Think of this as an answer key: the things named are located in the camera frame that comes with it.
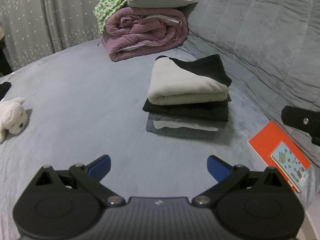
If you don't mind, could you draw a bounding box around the white plush dog toy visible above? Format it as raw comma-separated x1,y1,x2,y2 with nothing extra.
0,97,28,144

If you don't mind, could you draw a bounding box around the dark grey folded garment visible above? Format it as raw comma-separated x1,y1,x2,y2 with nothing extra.
149,113,228,128

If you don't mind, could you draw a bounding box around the cream and black sweatshirt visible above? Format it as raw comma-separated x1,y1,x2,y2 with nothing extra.
148,54,232,106

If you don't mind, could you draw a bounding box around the black and white garment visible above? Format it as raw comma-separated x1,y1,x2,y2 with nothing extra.
0,82,11,100

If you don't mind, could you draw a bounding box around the white folded garment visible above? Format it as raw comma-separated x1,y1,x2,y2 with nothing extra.
153,120,219,132

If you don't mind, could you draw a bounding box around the orange object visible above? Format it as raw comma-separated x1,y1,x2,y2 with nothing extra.
248,121,310,192

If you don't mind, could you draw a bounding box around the grey folded knit garment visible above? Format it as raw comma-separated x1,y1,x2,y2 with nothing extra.
146,120,217,140

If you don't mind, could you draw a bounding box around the pink folded quilt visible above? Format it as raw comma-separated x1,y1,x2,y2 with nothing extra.
102,7,189,62

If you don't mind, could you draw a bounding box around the grey dotted curtain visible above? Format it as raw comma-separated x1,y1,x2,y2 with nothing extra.
1,0,99,70

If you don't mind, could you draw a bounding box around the grey blanket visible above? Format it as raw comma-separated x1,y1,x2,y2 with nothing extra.
183,0,319,122

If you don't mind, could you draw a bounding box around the black folded garment on stack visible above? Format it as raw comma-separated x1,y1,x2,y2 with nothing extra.
143,95,231,122

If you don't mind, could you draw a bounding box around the light blue illustrated booklet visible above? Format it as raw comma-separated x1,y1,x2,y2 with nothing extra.
270,141,309,193

